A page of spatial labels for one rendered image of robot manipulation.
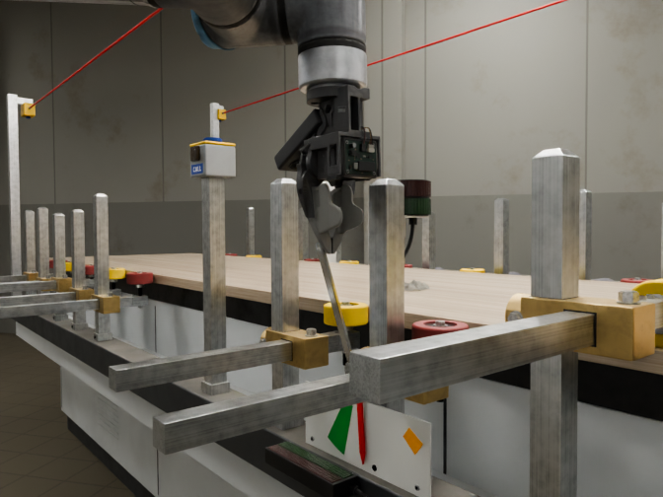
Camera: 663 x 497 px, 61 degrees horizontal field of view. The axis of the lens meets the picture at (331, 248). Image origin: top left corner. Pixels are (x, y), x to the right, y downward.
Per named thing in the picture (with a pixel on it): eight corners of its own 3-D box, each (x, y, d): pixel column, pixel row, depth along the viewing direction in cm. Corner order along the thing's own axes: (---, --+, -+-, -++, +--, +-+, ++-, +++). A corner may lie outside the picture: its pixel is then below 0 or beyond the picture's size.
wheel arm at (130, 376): (116, 399, 75) (115, 367, 75) (108, 393, 78) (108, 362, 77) (360, 352, 102) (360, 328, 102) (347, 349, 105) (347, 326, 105)
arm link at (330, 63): (284, 59, 75) (340, 72, 81) (285, 97, 75) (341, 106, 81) (327, 40, 68) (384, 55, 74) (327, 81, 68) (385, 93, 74)
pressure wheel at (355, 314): (368, 370, 98) (368, 304, 98) (323, 370, 99) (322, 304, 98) (367, 359, 106) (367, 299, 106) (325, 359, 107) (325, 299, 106)
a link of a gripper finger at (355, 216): (353, 253, 72) (351, 181, 72) (325, 253, 77) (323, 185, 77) (371, 252, 74) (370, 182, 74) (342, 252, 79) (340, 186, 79)
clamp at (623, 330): (629, 363, 51) (630, 308, 51) (500, 340, 61) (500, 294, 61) (658, 353, 55) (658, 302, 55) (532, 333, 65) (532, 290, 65)
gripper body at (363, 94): (336, 179, 68) (334, 79, 68) (296, 185, 75) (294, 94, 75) (383, 181, 73) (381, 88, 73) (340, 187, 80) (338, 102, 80)
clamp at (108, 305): (101, 314, 167) (101, 297, 167) (87, 310, 178) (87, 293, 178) (122, 312, 171) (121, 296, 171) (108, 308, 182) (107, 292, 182)
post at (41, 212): (40, 323, 232) (38, 206, 231) (38, 322, 235) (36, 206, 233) (50, 322, 235) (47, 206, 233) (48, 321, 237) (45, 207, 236)
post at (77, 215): (76, 349, 194) (73, 209, 192) (73, 347, 197) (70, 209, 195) (87, 348, 196) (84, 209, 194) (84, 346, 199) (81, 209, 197)
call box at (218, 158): (205, 178, 113) (204, 139, 113) (189, 181, 118) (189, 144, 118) (236, 180, 117) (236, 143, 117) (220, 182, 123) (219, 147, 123)
